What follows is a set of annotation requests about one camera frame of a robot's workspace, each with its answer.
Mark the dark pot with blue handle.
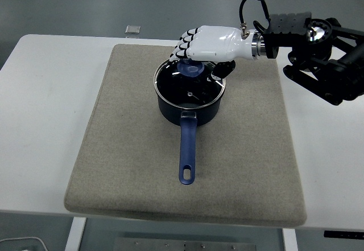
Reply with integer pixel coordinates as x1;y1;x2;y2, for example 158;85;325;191
156;87;226;186

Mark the small silver square floor plate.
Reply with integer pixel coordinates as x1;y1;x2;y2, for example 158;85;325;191
125;24;142;35

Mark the beige fabric mat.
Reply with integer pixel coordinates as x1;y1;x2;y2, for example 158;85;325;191
63;43;308;226

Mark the glass pot lid blue knob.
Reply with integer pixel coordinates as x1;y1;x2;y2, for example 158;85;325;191
153;58;228;109

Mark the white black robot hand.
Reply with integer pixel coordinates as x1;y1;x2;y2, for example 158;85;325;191
168;25;255;83

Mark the black table control panel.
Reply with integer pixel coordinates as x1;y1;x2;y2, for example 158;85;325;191
324;231;364;240

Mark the white table leg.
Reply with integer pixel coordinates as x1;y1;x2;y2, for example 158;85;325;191
281;229;299;251
64;217;87;251

